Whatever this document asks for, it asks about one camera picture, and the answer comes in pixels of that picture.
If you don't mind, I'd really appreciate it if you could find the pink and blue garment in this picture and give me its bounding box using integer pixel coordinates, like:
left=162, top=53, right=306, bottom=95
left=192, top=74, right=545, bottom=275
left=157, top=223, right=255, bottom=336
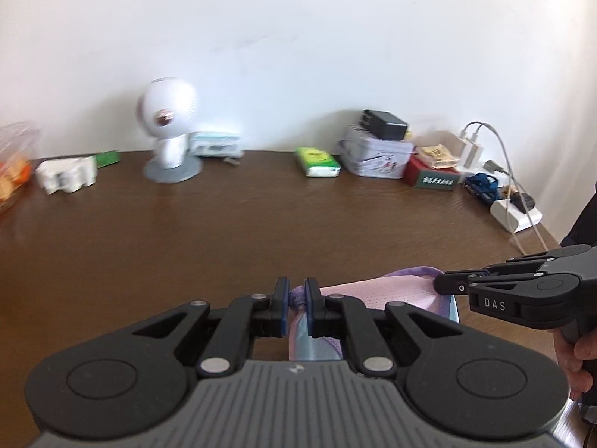
left=288, top=266, right=459, bottom=362

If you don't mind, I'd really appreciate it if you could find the person's right hand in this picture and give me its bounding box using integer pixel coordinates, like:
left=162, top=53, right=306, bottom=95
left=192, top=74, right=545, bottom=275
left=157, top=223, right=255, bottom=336
left=551, top=329, right=596, bottom=401

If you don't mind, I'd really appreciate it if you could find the white power strip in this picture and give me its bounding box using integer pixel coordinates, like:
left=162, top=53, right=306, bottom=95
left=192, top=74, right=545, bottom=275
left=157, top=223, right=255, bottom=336
left=490, top=199, right=543, bottom=234

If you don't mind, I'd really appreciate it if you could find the red green labelled box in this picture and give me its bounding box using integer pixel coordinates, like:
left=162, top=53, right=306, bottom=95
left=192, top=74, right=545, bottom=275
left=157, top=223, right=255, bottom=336
left=403, top=155, right=460, bottom=191

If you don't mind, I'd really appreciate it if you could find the snack packet on box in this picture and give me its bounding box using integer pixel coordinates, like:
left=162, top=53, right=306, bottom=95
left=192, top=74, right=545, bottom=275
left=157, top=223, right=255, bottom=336
left=415, top=144, right=460, bottom=170

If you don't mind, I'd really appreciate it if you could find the grey metal tin box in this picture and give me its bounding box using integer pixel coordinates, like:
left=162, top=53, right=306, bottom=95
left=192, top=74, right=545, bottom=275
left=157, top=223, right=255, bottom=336
left=338, top=125, right=414, bottom=180

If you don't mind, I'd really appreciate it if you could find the green tissue pack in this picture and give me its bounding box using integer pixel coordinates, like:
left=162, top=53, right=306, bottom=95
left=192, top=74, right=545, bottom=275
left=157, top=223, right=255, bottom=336
left=296, top=147, right=341, bottom=178

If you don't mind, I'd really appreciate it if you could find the black charger on tin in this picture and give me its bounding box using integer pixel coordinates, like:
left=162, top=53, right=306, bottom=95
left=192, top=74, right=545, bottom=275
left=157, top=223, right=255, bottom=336
left=359, top=109, right=409, bottom=141

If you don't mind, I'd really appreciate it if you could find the white small box device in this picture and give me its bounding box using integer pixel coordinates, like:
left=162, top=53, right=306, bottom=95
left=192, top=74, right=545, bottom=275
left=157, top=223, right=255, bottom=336
left=188, top=131, right=244, bottom=158

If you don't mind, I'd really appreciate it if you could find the green flat item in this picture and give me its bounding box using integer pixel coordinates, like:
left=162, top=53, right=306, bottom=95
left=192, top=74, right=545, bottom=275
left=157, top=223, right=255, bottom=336
left=93, top=151, right=121, bottom=169

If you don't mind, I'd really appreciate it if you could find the white plastic clip holder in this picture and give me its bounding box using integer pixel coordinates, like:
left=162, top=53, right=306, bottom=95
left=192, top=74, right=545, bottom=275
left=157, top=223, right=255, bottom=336
left=35, top=156, right=97, bottom=195

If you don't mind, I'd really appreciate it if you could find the clear plastic fruit box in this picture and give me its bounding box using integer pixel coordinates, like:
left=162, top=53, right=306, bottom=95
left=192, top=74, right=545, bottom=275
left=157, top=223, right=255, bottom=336
left=0, top=121, right=38, bottom=211

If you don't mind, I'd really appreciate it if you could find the blue lanyard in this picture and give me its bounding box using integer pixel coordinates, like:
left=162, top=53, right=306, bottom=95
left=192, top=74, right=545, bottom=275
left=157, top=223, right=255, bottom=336
left=463, top=173, right=503, bottom=206

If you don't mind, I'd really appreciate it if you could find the white charging cable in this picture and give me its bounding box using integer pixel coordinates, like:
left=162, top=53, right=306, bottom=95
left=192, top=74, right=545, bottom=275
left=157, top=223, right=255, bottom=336
left=458, top=121, right=550, bottom=257

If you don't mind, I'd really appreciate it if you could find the white wall charger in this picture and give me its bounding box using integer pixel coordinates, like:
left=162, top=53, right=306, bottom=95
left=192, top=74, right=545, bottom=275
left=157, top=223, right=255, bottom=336
left=451, top=121, right=484, bottom=175

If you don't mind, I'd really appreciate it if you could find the white round camera robot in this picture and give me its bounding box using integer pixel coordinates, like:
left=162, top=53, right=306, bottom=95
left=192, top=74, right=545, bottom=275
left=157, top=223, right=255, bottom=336
left=135, top=77, right=202, bottom=184

